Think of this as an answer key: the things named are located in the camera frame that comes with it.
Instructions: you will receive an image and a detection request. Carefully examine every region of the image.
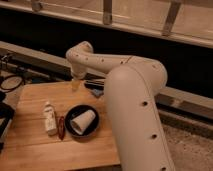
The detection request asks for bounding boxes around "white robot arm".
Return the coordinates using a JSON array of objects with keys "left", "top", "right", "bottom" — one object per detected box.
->
[{"left": 66, "top": 41, "right": 176, "bottom": 171}]

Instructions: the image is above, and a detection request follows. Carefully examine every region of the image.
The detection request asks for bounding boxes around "white plastic bottle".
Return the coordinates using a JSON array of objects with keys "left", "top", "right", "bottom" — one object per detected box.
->
[{"left": 43, "top": 101, "right": 57, "bottom": 136}]

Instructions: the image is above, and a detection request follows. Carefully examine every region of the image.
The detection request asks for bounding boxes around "black rectangular block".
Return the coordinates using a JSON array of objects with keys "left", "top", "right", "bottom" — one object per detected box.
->
[{"left": 84, "top": 80, "right": 104, "bottom": 90}]

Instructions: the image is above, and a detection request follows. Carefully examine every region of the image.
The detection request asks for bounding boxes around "black round plate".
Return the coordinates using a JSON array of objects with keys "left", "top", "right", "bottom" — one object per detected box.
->
[{"left": 65, "top": 105, "right": 99, "bottom": 137}]

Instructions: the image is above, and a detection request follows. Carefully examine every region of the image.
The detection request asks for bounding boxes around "white paper cup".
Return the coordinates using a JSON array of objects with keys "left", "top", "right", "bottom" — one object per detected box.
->
[{"left": 70, "top": 110, "right": 96, "bottom": 135}]

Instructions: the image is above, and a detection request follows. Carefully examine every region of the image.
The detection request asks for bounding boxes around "wooden cutting board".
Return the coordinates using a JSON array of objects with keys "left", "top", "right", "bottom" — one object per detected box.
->
[{"left": 0, "top": 82, "right": 119, "bottom": 171}]

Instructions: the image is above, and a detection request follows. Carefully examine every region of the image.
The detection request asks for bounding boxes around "black equipment at left edge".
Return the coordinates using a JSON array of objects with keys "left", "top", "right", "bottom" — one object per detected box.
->
[{"left": 0, "top": 91, "right": 14, "bottom": 152}]

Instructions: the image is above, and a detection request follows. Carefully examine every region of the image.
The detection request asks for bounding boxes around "black round ring object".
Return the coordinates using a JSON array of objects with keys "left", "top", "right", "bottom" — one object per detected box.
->
[{"left": 0, "top": 75, "right": 24, "bottom": 91}]

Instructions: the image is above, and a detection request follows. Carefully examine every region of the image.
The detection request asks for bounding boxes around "metal window rail frame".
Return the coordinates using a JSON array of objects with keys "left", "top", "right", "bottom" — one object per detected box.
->
[{"left": 0, "top": 0, "right": 213, "bottom": 48}]

